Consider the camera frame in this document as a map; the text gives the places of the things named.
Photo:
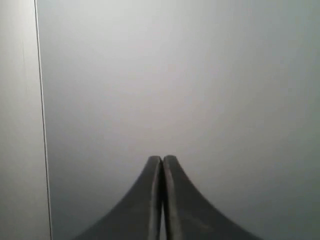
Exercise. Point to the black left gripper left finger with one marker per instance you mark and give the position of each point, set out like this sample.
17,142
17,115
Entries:
138,214

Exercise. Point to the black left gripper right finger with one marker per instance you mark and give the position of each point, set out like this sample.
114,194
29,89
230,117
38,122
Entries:
188,215

